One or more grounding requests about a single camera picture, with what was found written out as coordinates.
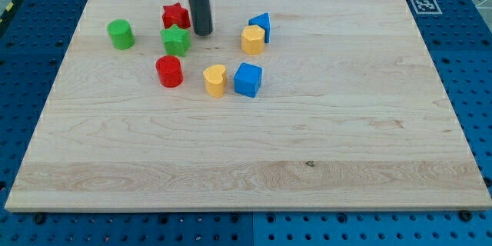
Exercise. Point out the green star block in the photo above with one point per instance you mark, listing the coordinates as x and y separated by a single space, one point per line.
175 40

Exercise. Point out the red star block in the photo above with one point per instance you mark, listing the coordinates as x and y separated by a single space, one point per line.
176 15

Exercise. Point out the blue cube block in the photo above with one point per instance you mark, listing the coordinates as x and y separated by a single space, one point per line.
248 79

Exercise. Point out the yellow heart block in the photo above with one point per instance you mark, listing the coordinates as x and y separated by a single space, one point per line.
215 80

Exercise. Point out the wooden board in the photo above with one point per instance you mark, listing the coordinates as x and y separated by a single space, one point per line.
351 115

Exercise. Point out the yellow pentagon block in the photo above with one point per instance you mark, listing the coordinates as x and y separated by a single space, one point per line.
252 39

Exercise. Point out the red cylinder block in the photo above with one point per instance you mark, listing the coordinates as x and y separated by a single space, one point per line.
169 71

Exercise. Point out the blue triangle block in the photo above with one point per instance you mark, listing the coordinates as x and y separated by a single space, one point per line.
263 21

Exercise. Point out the green cylinder block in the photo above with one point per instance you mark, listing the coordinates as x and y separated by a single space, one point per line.
120 33

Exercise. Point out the white fiducial marker tag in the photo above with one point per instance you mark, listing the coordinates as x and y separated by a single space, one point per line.
426 7

